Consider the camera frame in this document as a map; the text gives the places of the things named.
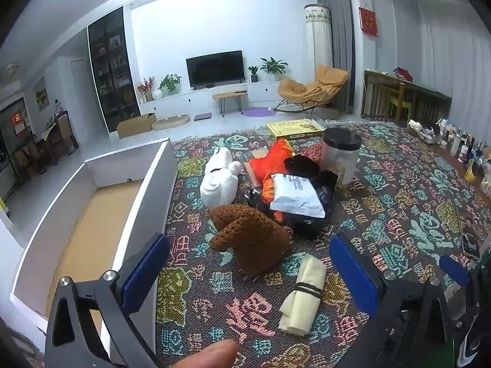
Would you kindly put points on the clear jar with black lid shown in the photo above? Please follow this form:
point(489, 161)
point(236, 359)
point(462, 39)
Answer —
point(341, 161)

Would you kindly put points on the purple round mat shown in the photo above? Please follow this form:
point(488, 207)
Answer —
point(259, 112)

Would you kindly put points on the cardboard box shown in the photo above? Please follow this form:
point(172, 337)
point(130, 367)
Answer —
point(134, 126)

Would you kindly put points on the wicker basket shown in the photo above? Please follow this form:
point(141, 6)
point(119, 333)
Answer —
point(424, 132)

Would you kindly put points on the black plush toy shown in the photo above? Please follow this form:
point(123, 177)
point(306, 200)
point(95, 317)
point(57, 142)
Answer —
point(303, 166)

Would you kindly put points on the white round vase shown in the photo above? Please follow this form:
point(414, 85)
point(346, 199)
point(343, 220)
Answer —
point(157, 94)

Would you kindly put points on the framed wall picture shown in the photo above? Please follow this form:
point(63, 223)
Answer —
point(42, 94)

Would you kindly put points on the brown plush toy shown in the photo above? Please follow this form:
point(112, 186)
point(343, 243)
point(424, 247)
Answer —
point(253, 237)

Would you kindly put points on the red cloth item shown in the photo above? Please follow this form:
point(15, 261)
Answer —
point(403, 73)

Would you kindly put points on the dark picture book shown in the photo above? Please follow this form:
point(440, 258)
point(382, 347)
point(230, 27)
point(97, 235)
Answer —
point(468, 234)

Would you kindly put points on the black television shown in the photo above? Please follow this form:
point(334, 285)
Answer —
point(214, 69)

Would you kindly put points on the red flower bouquet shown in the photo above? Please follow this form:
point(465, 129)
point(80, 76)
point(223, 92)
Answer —
point(145, 86)

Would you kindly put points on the flat orange-brown package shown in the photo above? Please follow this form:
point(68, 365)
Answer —
point(253, 168)

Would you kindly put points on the white television cabinet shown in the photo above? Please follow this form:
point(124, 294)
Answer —
point(180, 99)

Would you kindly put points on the small wooden bench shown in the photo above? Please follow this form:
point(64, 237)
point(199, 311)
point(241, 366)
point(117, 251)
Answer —
point(230, 94)

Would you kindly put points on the orange plush fish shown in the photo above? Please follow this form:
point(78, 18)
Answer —
point(272, 161)

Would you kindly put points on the tan rocking chair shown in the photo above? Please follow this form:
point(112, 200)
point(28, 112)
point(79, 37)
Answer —
point(307, 88)

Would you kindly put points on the red snack bag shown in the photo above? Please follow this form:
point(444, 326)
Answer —
point(312, 151)

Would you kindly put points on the grey curtain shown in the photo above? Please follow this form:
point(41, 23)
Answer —
point(339, 27)

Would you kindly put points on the white plush dog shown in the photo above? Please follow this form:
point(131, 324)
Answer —
point(218, 188)

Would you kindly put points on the red wall hanging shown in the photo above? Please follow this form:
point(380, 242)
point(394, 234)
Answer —
point(369, 21)

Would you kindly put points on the small potted plant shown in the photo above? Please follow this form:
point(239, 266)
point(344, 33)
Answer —
point(253, 71)

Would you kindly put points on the small black fuzzy pouch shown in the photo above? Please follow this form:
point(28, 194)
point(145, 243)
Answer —
point(328, 179)

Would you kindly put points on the black sequined bow hair clip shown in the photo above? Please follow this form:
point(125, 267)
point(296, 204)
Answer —
point(307, 226)

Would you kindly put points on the colourful printed blanket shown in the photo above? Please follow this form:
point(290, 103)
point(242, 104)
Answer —
point(383, 207)

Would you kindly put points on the white wipes packet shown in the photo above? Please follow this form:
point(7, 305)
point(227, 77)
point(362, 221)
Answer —
point(295, 199)

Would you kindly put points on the bushy green potted plant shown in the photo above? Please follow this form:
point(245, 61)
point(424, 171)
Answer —
point(170, 82)

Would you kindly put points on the beige round floor cushion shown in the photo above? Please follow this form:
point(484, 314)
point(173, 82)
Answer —
point(170, 122)

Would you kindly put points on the wooden dining chair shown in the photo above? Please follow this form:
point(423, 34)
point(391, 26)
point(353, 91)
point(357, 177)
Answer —
point(65, 134)

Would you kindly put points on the cream cloth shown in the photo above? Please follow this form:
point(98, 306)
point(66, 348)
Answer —
point(303, 299)

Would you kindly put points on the white standing air conditioner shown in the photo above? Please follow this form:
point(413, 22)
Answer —
point(318, 38)

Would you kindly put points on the white sheer curtain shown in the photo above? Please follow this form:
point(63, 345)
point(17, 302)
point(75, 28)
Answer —
point(452, 53)

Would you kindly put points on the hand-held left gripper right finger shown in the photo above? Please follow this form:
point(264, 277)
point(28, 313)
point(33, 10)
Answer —
point(353, 272)

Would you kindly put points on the wooden slatted table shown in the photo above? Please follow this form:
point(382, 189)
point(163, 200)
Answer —
point(383, 96)

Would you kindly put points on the row of bottles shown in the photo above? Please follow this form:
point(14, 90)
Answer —
point(456, 142)

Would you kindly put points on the flat yellow box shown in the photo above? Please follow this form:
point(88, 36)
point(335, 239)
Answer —
point(293, 128)

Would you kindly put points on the large leafy potted plant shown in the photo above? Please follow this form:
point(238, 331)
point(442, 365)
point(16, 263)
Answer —
point(273, 67)

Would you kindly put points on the person's left hand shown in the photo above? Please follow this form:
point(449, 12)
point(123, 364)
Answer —
point(214, 354)

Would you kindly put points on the black glass display cabinet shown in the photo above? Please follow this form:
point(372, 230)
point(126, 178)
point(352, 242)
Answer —
point(115, 69)

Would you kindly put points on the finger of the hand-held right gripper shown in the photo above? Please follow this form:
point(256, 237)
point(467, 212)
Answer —
point(454, 266)

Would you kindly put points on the dark flat floor scale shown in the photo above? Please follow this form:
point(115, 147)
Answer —
point(202, 116)

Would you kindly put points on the yellow-green small chair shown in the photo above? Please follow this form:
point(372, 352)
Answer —
point(399, 101)

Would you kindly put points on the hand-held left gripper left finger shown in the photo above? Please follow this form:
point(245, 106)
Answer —
point(145, 272)

